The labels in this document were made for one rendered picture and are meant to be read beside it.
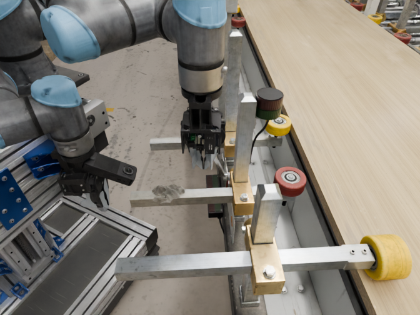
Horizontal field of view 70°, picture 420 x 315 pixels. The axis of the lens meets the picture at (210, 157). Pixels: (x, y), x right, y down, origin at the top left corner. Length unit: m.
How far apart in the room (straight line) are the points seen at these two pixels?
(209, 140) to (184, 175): 1.53
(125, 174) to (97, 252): 0.87
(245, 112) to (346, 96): 0.60
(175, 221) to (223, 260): 1.26
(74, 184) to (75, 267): 0.84
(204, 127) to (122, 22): 0.21
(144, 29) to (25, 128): 0.27
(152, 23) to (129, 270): 0.41
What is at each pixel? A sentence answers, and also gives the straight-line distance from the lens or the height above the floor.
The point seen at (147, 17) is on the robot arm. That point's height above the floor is 1.31.
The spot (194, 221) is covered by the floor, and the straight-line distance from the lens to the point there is 1.81.
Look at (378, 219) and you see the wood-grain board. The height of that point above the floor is 0.90.
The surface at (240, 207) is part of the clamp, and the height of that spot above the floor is 0.86.
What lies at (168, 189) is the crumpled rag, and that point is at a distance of 0.78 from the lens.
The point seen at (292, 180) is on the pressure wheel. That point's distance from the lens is 0.79.
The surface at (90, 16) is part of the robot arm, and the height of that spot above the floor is 1.33.
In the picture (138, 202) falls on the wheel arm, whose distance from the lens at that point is 0.81.
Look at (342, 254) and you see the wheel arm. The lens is 0.62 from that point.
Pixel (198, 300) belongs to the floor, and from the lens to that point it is 1.58.
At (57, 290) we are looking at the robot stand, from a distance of 1.51.
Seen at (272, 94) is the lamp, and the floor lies 1.13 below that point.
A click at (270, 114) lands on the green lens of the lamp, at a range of 0.67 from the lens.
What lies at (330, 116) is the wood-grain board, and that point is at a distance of 1.07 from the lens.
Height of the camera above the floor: 1.46
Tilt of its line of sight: 42 degrees down
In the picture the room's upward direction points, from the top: straight up
